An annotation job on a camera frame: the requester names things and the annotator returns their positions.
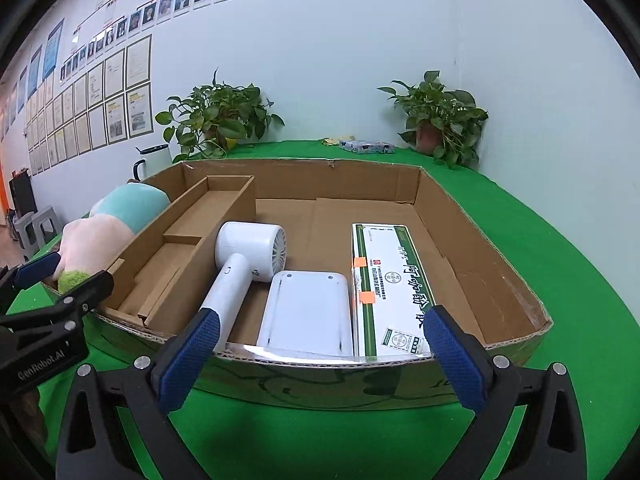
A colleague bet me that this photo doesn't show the pink teal plush toy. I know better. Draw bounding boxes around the pink teal plush toy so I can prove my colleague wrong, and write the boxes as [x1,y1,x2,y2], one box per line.
[52,182,170,294]

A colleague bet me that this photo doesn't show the long brown cardboard box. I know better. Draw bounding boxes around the long brown cardboard box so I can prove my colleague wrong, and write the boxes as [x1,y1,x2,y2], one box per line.
[100,166,256,336]

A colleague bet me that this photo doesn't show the white hair dryer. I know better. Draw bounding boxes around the white hair dryer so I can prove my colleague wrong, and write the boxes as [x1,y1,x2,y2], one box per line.
[200,221,286,352]

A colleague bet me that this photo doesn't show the white green medicine box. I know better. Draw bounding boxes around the white green medicine box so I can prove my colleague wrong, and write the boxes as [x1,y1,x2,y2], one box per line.
[352,223,435,361]

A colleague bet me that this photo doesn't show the white plastic device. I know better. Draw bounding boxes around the white plastic device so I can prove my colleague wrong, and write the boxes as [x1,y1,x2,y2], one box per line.
[257,270,355,358]

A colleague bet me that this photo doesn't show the person's left hand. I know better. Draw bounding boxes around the person's left hand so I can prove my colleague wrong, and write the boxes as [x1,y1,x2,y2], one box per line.
[11,389,48,452]

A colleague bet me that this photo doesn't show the grey plastic stool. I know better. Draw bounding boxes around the grey plastic stool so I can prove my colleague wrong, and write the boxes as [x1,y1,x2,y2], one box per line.
[14,207,63,260]

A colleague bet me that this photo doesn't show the green table cloth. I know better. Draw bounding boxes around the green table cloth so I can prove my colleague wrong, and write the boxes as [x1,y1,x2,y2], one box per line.
[6,138,640,480]

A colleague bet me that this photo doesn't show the large open cardboard tray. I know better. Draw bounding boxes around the large open cardboard tray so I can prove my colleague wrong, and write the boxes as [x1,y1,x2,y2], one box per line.
[86,159,552,411]

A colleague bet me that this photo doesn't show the white enamel mug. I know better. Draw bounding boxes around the white enamel mug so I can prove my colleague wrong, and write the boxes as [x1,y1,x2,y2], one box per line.
[132,144,172,182]

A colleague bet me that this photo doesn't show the left potted green plant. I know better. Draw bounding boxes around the left potted green plant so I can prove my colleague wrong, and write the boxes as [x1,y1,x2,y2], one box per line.
[155,79,285,162]

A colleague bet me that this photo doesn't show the potted green plant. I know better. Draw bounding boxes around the potted green plant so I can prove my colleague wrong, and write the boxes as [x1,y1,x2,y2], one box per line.
[155,79,285,162]
[378,70,489,168]

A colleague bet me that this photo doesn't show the yellow packet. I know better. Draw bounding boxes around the yellow packet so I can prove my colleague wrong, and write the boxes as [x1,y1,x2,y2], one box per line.
[321,136,356,146]

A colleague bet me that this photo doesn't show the right potted green plant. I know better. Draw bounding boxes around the right potted green plant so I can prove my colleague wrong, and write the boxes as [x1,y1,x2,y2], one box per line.
[378,70,489,168]

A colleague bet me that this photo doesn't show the colourful tissue packet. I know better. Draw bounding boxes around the colourful tissue packet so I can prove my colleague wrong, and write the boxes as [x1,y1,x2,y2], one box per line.
[340,140,395,154]

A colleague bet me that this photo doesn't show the portrait photos row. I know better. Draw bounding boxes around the portrait photos row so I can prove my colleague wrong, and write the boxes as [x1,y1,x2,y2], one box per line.
[58,0,286,84]

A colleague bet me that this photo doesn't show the framed certificates on wall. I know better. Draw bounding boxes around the framed certificates on wall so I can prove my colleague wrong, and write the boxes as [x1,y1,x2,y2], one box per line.
[23,35,154,176]

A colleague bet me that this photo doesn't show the blue wall posters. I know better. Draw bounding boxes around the blue wall posters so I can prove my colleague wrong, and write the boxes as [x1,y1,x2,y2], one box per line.
[1,20,64,139]

